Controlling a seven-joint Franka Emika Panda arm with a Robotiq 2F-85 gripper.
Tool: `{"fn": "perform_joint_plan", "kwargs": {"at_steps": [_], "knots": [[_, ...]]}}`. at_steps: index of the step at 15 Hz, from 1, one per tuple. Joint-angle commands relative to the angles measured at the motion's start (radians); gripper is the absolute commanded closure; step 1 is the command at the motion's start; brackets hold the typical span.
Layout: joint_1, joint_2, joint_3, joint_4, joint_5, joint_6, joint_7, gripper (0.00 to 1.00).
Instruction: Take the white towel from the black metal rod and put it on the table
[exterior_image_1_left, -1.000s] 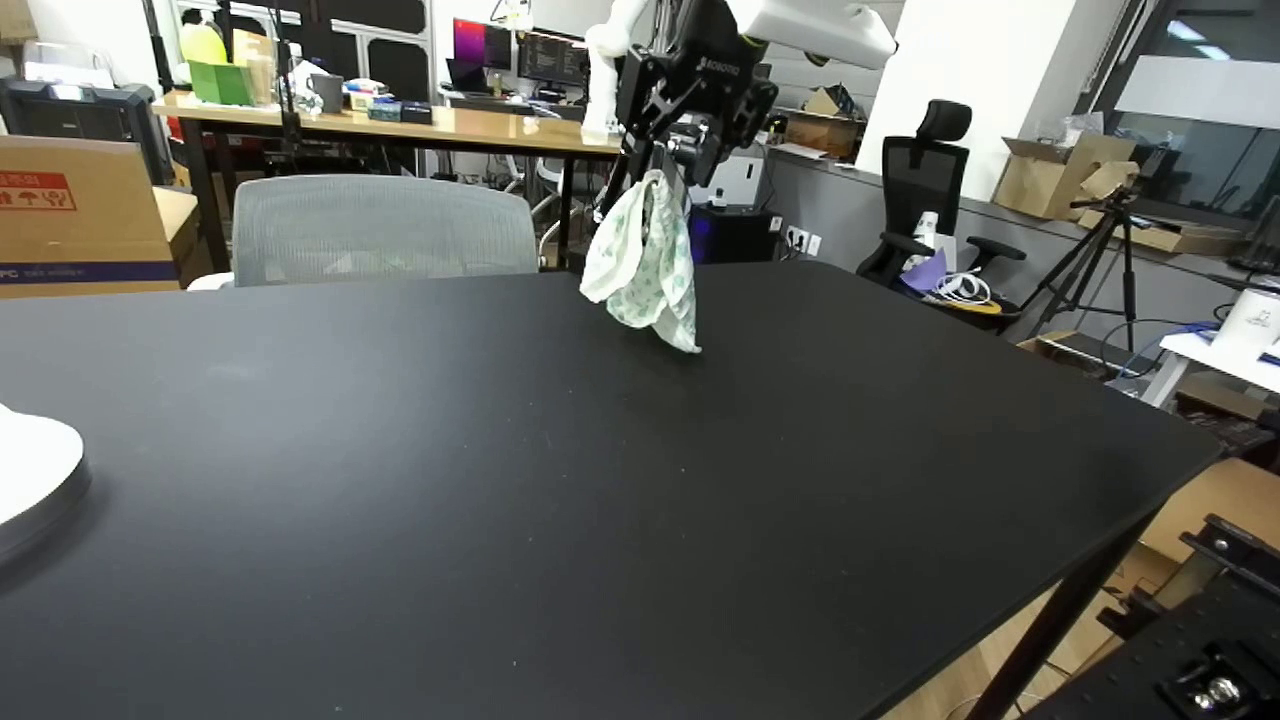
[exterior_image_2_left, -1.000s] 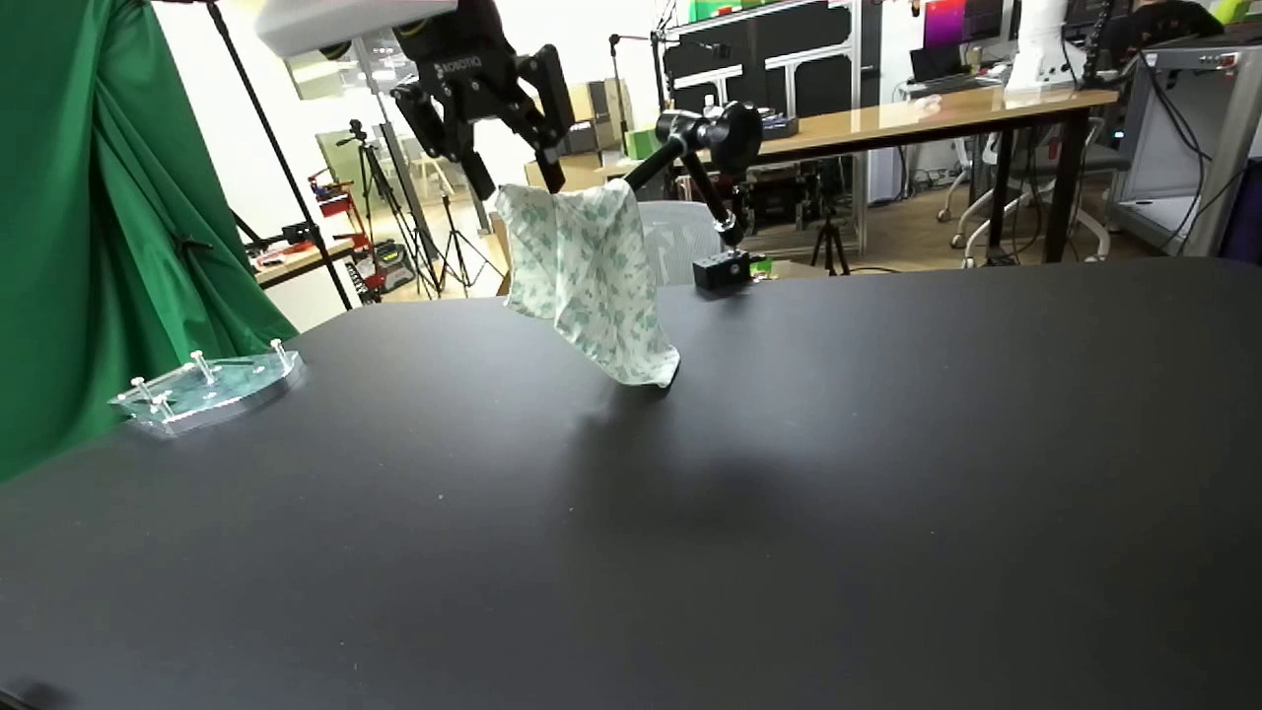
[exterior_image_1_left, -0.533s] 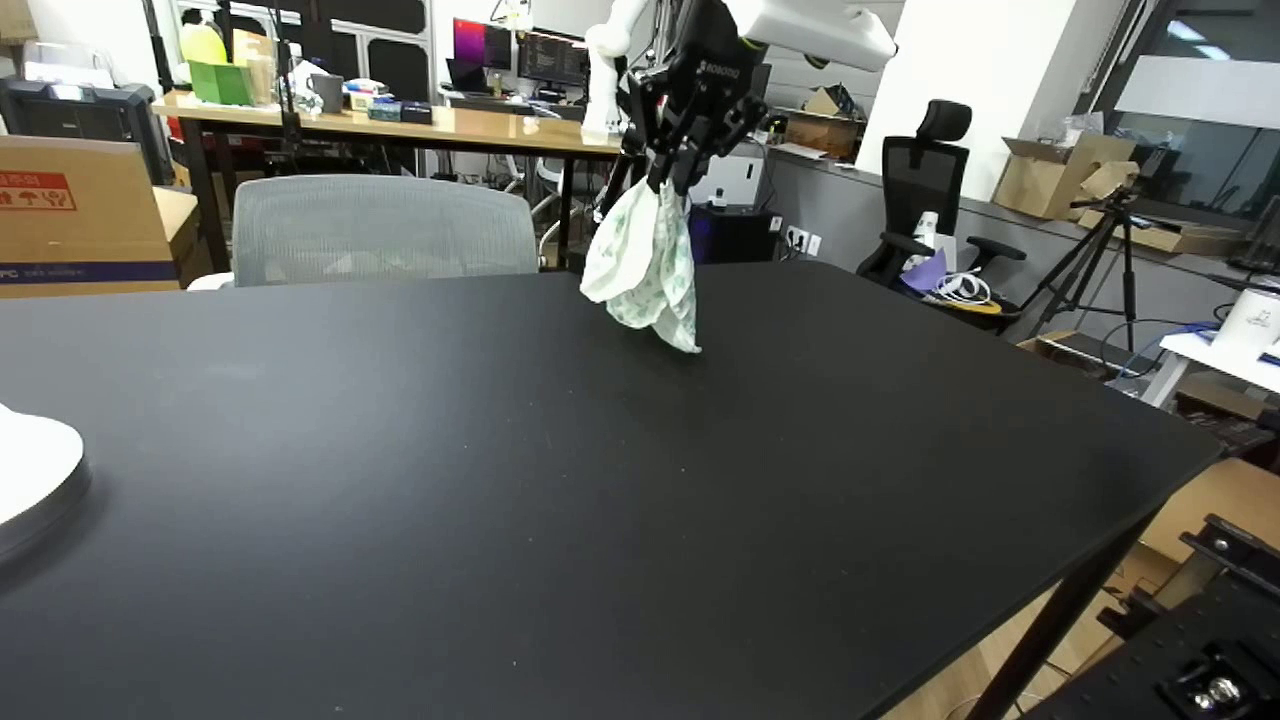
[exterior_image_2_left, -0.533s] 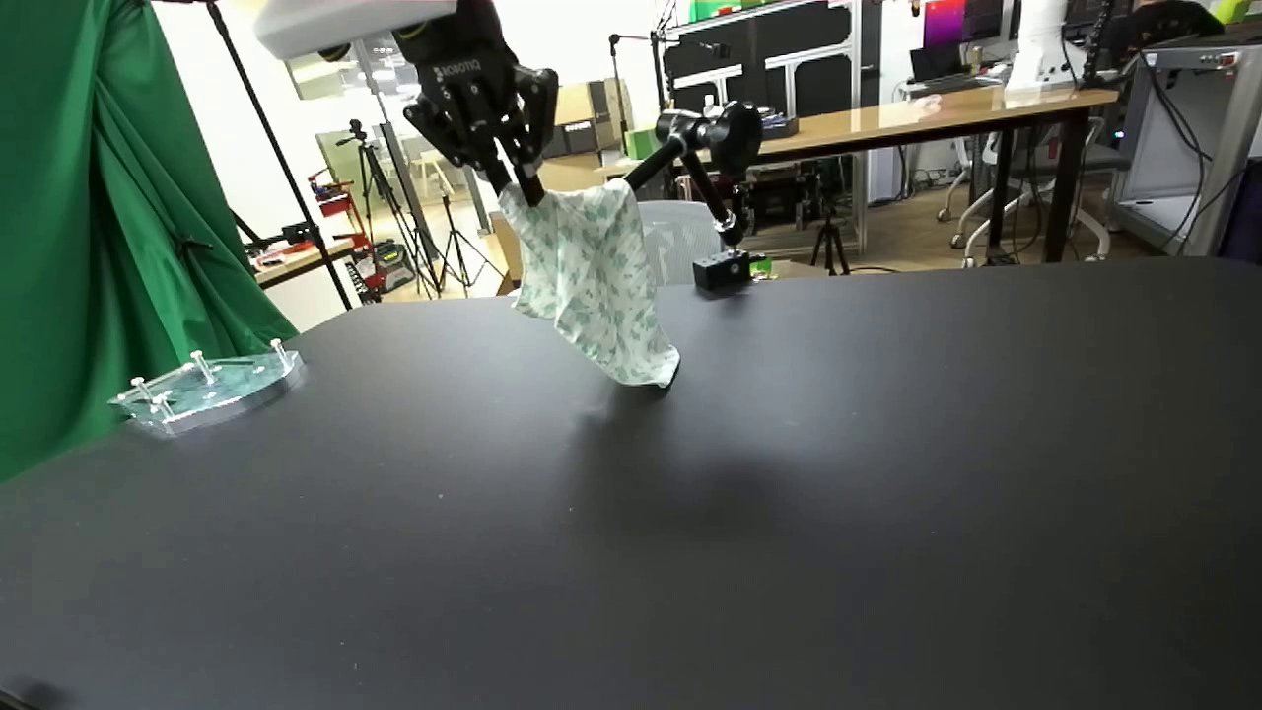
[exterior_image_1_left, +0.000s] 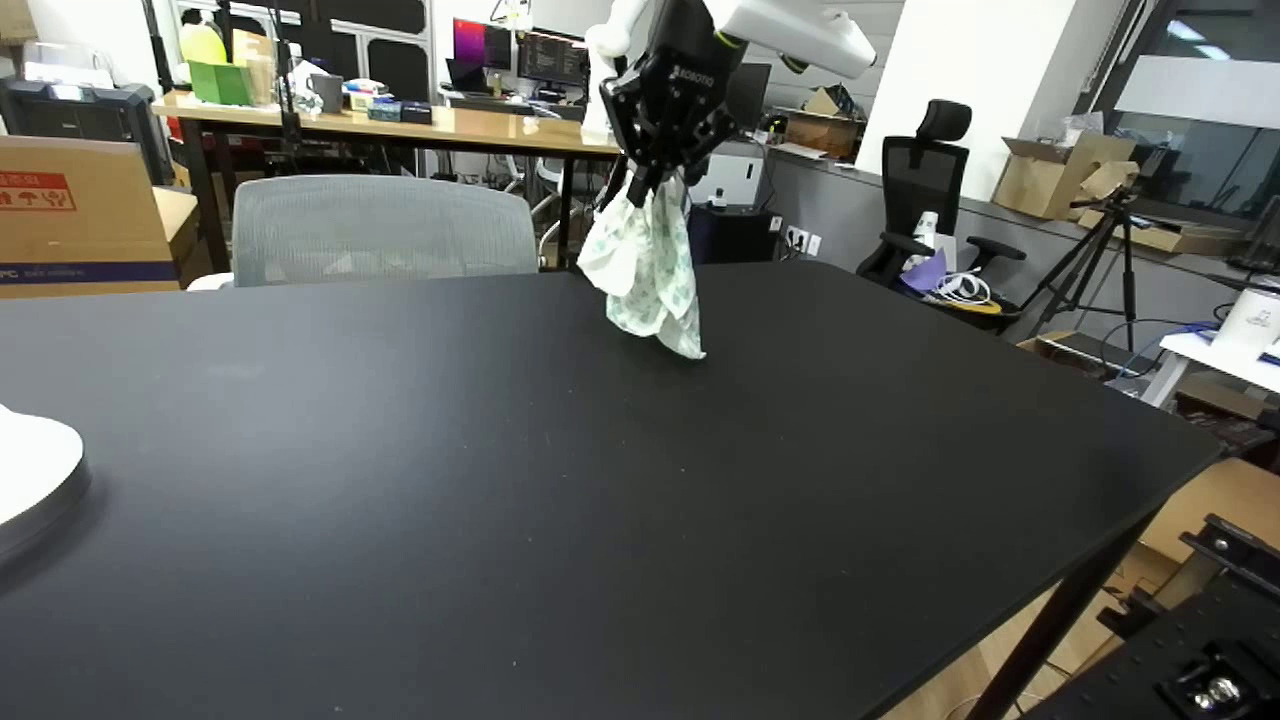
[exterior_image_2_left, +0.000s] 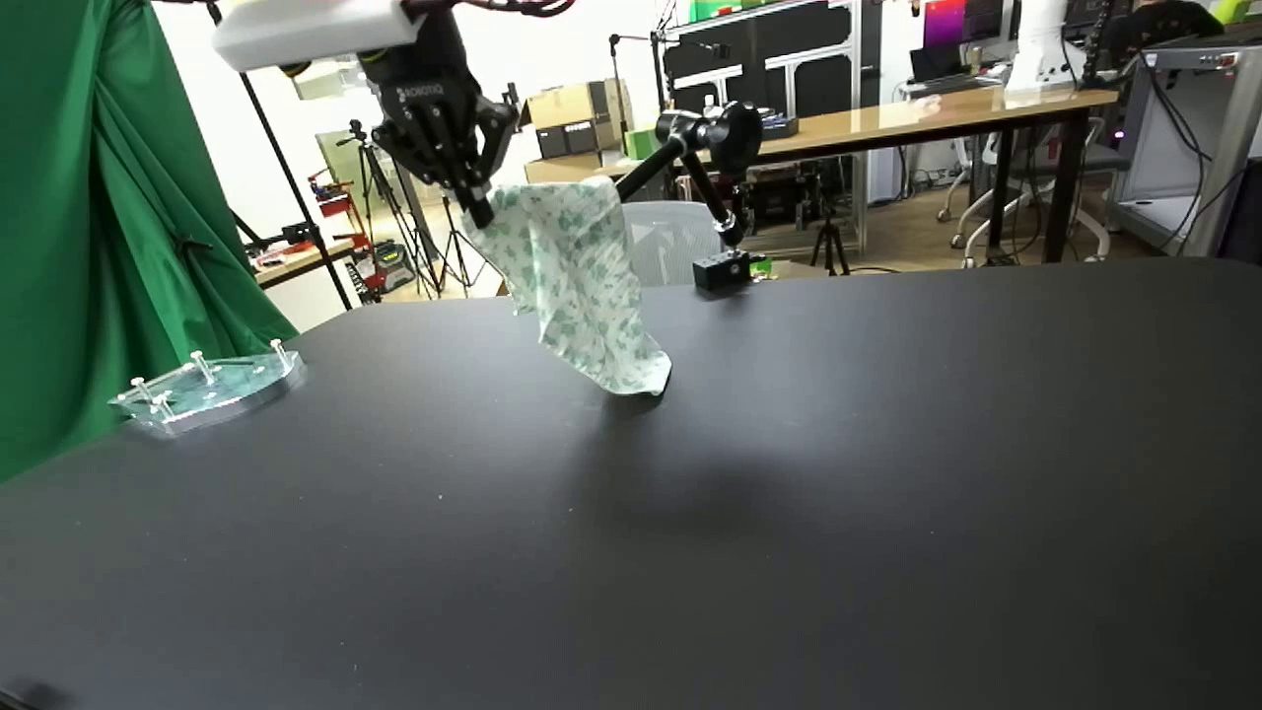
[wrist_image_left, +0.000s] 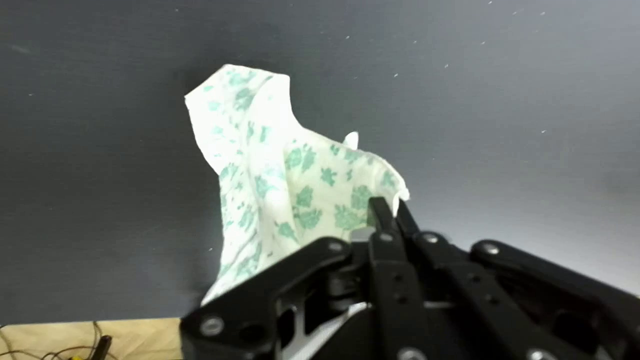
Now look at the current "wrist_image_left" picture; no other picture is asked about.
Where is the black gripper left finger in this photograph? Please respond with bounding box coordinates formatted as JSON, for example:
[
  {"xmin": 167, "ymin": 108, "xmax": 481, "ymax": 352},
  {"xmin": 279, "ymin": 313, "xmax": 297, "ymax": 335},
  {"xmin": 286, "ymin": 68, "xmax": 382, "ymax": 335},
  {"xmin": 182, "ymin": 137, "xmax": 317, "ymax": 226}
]
[{"xmin": 178, "ymin": 194, "xmax": 430, "ymax": 360}]

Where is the thin black cable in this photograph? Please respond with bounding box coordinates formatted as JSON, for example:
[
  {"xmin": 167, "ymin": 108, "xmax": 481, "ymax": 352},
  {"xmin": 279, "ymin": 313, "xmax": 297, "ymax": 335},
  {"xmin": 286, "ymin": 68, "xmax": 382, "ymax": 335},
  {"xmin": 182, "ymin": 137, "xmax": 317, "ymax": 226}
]
[{"xmin": 0, "ymin": 321, "xmax": 116, "ymax": 360}]

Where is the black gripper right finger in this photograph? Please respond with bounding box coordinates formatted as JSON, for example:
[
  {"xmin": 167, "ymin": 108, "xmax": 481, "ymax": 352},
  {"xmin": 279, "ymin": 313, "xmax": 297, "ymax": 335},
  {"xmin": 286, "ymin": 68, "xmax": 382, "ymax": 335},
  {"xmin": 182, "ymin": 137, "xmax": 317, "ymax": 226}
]
[{"xmin": 396, "ymin": 199, "xmax": 640, "ymax": 360}]

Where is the white towel with green print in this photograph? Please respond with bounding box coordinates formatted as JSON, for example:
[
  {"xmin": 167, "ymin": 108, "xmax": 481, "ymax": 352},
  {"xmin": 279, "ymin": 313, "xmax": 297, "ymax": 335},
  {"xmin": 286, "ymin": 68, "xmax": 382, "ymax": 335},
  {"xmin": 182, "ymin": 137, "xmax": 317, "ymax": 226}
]
[{"xmin": 182, "ymin": 62, "xmax": 412, "ymax": 309}]

